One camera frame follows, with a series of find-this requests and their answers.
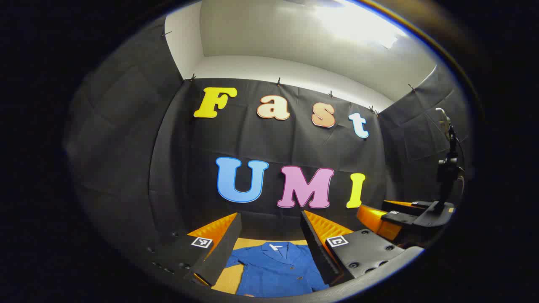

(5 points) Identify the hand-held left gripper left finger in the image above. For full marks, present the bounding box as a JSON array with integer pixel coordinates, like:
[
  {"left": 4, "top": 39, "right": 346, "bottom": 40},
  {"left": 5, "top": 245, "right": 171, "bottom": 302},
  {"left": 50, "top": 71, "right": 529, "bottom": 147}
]
[{"left": 145, "top": 213, "right": 243, "bottom": 289}]

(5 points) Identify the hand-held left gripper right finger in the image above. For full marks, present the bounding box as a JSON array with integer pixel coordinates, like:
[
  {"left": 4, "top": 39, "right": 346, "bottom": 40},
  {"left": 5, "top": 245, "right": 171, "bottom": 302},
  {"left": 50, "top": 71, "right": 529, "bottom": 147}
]
[{"left": 300, "top": 210, "right": 425, "bottom": 287}]

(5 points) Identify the blue corduroy shirt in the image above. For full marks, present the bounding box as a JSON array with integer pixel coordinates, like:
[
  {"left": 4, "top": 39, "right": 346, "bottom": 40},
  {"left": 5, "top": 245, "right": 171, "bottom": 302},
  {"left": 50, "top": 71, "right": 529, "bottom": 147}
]
[{"left": 225, "top": 241, "right": 330, "bottom": 298}]

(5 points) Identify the ceiling light panel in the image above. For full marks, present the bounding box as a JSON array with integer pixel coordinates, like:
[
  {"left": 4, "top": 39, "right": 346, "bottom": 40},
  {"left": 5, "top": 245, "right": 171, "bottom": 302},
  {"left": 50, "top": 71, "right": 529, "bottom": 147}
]
[{"left": 312, "top": 0, "right": 405, "bottom": 49}]

